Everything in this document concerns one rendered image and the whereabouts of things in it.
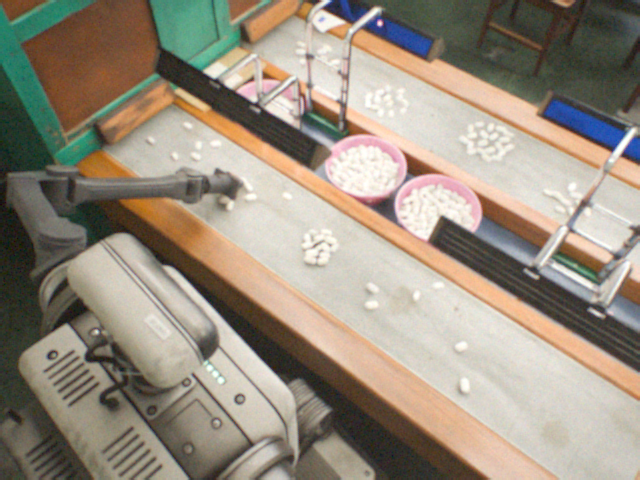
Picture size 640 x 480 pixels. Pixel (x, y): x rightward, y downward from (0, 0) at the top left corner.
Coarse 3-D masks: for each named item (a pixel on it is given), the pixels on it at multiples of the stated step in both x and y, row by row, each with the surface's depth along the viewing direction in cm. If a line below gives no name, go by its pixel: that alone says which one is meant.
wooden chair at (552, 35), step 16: (496, 0) 317; (528, 0) 304; (544, 0) 297; (560, 0) 294; (576, 0) 295; (512, 16) 358; (560, 16) 298; (576, 16) 324; (480, 32) 336; (560, 32) 316; (576, 32) 340; (544, 48) 315
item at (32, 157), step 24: (216, 48) 213; (0, 120) 193; (0, 144) 220; (24, 144) 200; (72, 144) 183; (96, 144) 192; (24, 168) 225; (72, 216) 228; (96, 216) 214; (96, 240) 222
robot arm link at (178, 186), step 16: (64, 176) 134; (80, 176) 141; (176, 176) 158; (80, 192) 137; (96, 192) 140; (112, 192) 144; (128, 192) 147; (144, 192) 150; (160, 192) 154; (176, 192) 157; (192, 192) 162; (64, 208) 137
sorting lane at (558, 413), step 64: (192, 128) 201; (256, 192) 186; (256, 256) 172; (384, 256) 172; (384, 320) 161; (448, 320) 161; (448, 384) 150; (512, 384) 151; (576, 384) 151; (576, 448) 142
